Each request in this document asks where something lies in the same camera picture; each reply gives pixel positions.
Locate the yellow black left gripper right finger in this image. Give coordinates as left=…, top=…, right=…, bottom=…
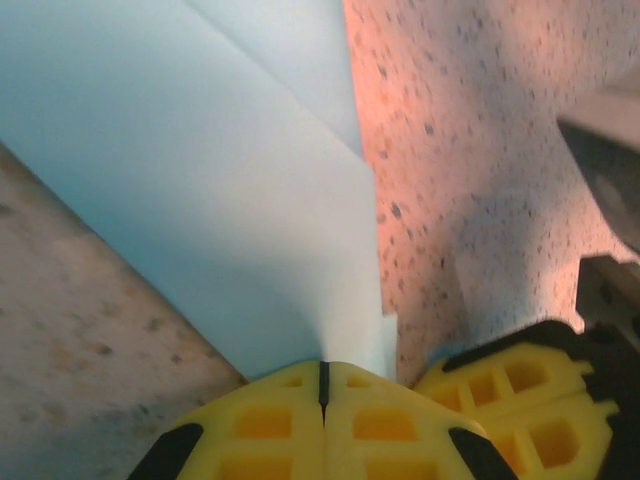
left=324, top=360, right=516, bottom=480

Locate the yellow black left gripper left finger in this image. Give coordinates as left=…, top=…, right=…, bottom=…
left=130, top=360, right=326, bottom=480

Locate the light blue cloth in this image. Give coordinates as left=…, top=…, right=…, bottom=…
left=0, top=0, right=400, bottom=382

